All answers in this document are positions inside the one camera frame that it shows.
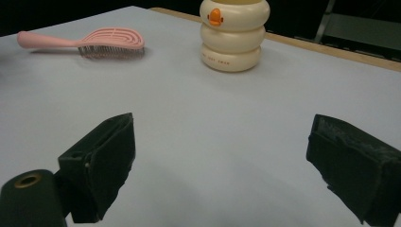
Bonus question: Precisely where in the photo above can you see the pink hairbrush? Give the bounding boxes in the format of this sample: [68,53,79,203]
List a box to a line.
[16,26,146,60]

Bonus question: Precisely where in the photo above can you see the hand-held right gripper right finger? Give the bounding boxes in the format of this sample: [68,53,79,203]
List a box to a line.
[305,113,401,227]

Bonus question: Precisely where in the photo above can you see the grey metal stand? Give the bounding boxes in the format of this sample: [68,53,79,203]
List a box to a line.
[314,0,401,62]

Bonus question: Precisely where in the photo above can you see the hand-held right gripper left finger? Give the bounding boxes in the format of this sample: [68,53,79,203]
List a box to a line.
[55,112,136,224]

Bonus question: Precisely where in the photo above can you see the cream ringed container orange beak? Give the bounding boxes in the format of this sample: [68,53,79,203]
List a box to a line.
[199,0,271,73]

